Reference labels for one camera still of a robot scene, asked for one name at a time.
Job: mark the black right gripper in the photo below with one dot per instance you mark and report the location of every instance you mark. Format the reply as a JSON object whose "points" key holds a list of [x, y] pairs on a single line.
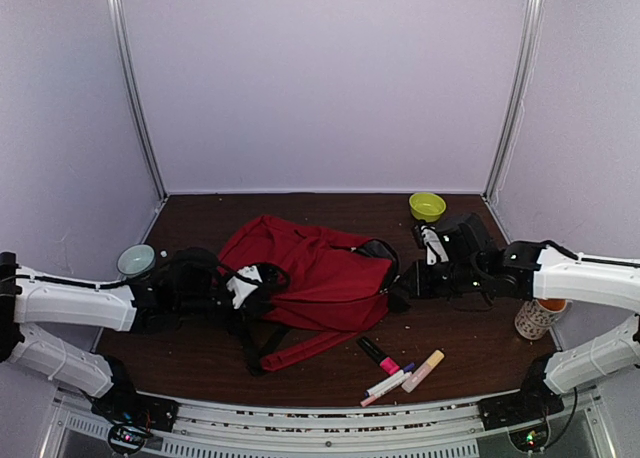
{"points": [[421, 288]]}

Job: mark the purple capped white marker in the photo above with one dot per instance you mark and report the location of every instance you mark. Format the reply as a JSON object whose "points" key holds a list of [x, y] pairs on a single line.
{"points": [[396, 377]]}

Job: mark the black pink highlighter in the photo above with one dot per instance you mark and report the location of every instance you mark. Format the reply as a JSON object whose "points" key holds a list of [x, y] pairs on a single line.
{"points": [[381, 358]]}

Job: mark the red student backpack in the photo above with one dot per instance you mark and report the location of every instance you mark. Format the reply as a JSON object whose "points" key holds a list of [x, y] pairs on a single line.
{"points": [[333, 286]]}

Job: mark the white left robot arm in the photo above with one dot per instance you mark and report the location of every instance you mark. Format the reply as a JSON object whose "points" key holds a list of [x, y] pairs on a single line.
{"points": [[151, 297]]}

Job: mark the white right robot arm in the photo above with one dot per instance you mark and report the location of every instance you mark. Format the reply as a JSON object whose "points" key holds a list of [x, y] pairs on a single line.
{"points": [[461, 258]]}

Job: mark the pale celadon ceramic bowl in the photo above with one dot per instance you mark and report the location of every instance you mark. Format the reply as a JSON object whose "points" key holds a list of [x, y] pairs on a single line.
{"points": [[136, 261]]}

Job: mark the yellow green plastic bowl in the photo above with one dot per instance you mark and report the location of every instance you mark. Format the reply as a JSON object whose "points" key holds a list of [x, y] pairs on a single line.
{"points": [[427, 206]]}

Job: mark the pink capped white marker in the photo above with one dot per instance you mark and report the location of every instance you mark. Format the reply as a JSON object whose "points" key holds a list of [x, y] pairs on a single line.
{"points": [[369, 400]]}

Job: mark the pastel yellow pink highlighter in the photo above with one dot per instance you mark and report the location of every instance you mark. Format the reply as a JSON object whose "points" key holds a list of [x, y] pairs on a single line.
{"points": [[423, 371]]}

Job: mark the patterned mug orange inside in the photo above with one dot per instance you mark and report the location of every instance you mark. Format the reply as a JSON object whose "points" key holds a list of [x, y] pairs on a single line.
{"points": [[536, 317]]}

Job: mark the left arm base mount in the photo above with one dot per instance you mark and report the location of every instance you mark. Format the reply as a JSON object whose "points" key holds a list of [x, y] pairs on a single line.
{"points": [[122, 403]]}

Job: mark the aluminium front rail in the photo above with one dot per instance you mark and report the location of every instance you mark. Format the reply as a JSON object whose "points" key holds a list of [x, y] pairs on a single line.
{"points": [[450, 428]]}

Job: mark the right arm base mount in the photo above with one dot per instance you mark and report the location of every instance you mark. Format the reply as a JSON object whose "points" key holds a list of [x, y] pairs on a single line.
{"points": [[533, 401]]}

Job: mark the left aluminium corner post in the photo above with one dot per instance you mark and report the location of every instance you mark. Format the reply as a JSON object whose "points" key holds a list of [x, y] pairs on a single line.
{"points": [[117, 15]]}

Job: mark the aluminium corner post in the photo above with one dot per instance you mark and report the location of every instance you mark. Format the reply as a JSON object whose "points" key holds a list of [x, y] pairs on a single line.
{"points": [[117, 15], [524, 66]]}

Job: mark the right aluminium corner post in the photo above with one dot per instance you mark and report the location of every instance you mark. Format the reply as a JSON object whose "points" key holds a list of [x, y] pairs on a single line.
{"points": [[524, 66]]}

